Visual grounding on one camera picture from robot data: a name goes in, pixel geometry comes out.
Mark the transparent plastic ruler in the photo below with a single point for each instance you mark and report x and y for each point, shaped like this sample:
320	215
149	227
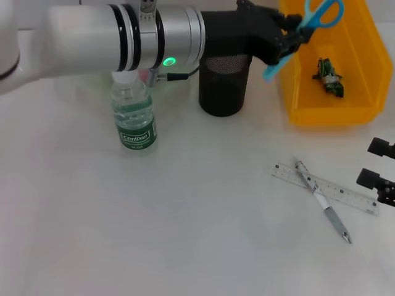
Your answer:
348	192

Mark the black mesh pen holder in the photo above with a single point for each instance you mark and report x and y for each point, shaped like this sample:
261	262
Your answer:
222	95

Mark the blue sheathed scissors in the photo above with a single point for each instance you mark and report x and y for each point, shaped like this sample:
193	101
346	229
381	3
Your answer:
271	71

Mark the clear green label water bottle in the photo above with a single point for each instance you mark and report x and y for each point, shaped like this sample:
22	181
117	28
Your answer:
135	138

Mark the white grey ballpoint pen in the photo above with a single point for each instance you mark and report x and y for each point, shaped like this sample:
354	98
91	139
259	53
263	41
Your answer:
334	217

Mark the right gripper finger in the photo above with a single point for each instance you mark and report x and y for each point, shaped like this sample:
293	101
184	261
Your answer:
382	148
385	191

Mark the pink peach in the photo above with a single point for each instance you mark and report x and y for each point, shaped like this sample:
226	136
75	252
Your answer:
143	75

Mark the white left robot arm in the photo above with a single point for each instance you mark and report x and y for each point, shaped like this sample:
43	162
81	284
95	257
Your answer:
77	37

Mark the yellow plastic storage bin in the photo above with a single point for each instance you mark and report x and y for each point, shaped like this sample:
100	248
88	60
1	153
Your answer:
355	92

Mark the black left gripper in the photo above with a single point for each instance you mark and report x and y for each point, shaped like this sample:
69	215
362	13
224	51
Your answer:
240	34

